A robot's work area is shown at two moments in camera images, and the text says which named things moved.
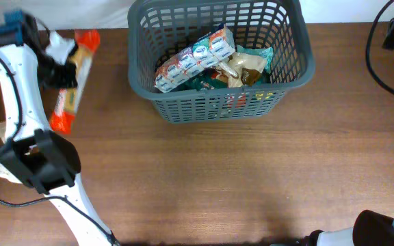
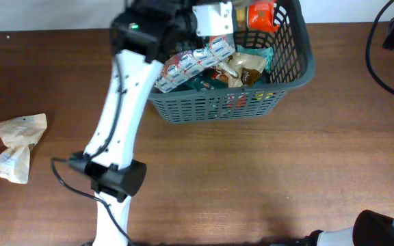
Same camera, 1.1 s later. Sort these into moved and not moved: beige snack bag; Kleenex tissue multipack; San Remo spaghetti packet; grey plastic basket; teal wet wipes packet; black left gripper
Moved: San Remo spaghetti packet; black left gripper
Not moved: beige snack bag; grey plastic basket; Kleenex tissue multipack; teal wet wipes packet
